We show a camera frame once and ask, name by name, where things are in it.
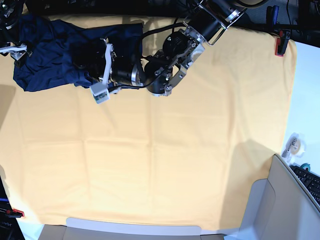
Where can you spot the teal tape roll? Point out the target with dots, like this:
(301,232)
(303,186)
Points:
(306,166)

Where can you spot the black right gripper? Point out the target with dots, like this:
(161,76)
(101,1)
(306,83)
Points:
(20,58)

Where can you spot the cardboard box right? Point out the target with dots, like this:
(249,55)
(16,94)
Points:
(280,208)

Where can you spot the black keyboard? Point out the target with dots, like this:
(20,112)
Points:
(309,180)

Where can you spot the yellow table cloth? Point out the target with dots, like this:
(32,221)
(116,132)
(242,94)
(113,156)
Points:
(186,159)

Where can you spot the blue long-sleeve T-shirt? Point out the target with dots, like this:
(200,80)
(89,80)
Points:
(50,64)

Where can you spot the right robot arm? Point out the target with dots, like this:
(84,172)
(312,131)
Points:
(10,43)

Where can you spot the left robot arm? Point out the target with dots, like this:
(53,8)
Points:
(161,72)

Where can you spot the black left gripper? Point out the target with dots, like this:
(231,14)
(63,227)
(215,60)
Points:
(89,59)

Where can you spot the red clamp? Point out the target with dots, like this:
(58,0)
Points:
(14,213)
(282,42)

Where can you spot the red clamp top right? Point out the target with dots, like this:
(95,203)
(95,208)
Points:
(282,42)

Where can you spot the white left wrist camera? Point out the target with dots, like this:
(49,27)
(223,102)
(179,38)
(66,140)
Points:
(101,90)

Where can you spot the red clamp bottom left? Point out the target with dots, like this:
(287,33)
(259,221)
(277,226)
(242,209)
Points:
(14,213)

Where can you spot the clear tape roll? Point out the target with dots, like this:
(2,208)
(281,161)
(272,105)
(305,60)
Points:
(295,147)

